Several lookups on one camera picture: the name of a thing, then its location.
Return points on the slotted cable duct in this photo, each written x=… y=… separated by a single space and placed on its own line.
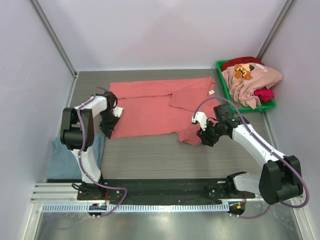
x=125 y=208

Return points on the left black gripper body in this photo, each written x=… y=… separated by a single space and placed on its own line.
x=108 y=117

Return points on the aluminium front rail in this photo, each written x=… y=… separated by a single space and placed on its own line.
x=63 y=191

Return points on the right aluminium corner post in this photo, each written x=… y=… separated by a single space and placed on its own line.
x=280 y=19

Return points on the left aluminium corner post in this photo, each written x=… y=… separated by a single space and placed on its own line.
x=53 y=36

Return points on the light pink printed t-shirt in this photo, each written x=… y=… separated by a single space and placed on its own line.
x=245 y=78

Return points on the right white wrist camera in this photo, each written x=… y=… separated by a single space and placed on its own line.
x=201 y=119

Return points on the folded blue t-shirt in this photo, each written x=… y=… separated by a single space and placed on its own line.
x=63 y=164

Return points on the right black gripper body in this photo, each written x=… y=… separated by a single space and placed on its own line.
x=208 y=133

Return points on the salmon pink t-shirt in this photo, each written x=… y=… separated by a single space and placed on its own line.
x=160 y=107

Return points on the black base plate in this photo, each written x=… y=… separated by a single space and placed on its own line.
x=162 y=191

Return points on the green plastic bin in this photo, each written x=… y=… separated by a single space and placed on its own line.
x=271 y=104

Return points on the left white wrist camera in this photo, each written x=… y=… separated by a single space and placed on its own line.
x=117 y=111

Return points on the aluminium corner post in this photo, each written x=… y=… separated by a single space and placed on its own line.
x=53 y=36
x=280 y=19

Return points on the red t-shirt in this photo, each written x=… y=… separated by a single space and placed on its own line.
x=264 y=94

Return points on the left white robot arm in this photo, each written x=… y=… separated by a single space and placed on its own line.
x=77 y=133

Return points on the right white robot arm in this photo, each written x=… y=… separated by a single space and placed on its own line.
x=280 y=178

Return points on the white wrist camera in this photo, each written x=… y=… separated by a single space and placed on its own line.
x=117 y=111
x=201 y=119

